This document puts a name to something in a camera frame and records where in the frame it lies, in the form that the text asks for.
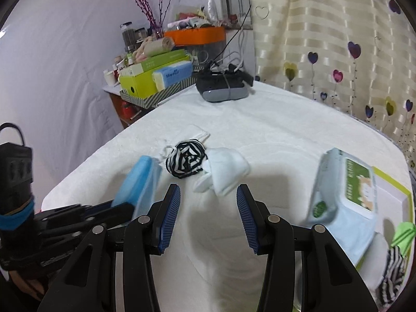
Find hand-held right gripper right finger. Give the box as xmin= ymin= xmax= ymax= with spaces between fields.
xmin=236 ymin=184 xmax=379 ymax=312

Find rolled beige towel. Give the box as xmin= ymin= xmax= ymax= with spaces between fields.
xmin=135 ymin=37 xmax=174 ymax=62

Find wooden side cabinet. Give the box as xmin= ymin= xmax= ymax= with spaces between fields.
xmin=104 ymin=84 xmax=147 ymax=129

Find green carton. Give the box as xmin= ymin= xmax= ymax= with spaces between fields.
xmin=119 ymin=49 xmax=192 ymax=99

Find blender jar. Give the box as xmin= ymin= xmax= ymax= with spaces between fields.
xmin=120 ymin=22 xmax=137 ymax=54

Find wet wipes pack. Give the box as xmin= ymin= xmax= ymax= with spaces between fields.
xmin=304 ymin=147 xmax=380 ymax=271

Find black white striped sock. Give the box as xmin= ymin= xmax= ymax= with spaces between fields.
xmin=166 ymin=139 xmax=209 ymax=179
xmin=374 ymin=245 xmax=408 ymax=306

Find heart print curtain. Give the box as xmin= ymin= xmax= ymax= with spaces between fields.
xmin=247 ymin=0 xmax=416 ymax=152

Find blue tissue pack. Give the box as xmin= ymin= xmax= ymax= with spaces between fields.
xmin=152 ymin=61 xmax=194 ymax=92

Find white face mask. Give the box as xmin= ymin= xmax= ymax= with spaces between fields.
xmin=159 ymin=124 xmax=211 ymax=161

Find green edged cardboard box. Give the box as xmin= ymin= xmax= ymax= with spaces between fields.
xmin=370 ymin=166 xmax=415 ymax=244

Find pale white sock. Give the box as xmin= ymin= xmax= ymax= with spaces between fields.
xmin=204 ymin=147 xmax=251 ymax=197

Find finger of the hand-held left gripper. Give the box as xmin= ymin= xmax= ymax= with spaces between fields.
xmin=42 ymin=203 xmax=136 ymax=238
xmin=36 ymin=201 xmax=114 ymax=223

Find green cloth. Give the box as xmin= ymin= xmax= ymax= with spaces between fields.
xmin=390 ymin=222 xmax=416 ymax=248

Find blue face mask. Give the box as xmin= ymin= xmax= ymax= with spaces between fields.
xmin=111 ymin=155 xmax=163 ymax=218

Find pile of colourful sundries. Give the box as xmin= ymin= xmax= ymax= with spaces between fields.
xmin=167 ymin=0 xmax=228 ymax=30

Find purple decorative branches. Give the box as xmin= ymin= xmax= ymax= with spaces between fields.
xmin=120 ymin=0 xmax=183 ymax=38

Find white cable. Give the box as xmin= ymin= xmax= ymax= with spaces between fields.
xmin=226 ymin=31 xmax=248 ymax=69

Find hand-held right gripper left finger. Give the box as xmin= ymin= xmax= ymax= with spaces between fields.
xmin=37 ymin=184 xmax=181 ymax=312

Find grey black headset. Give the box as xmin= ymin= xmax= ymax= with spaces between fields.
xmin=195 ymin=68 xmax=254 ymax=103

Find person's left hand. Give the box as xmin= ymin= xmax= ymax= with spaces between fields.
xmin=9 ymin=267 xmax=49 ymax=301

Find striped shallow tray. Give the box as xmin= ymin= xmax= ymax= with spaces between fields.
xmin=120 ymin=75 xmax=199 ymax=108

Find orange storage bin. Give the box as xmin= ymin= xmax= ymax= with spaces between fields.
xmin=164 ymin=27 xmax=227 ymax=47

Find black cable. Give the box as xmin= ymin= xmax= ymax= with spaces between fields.
xmin=210 ymin=3 xmax=252 ymax=70

